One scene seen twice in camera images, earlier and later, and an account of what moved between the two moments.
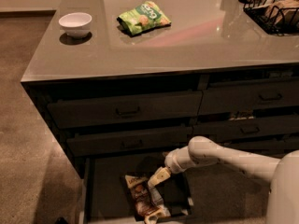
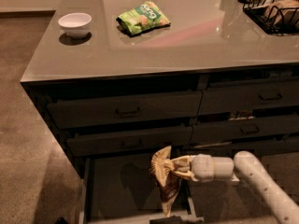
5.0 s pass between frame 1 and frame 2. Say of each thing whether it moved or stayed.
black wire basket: stayed
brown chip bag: moved
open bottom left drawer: stayed
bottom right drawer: stayed
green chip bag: stayed
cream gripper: moved
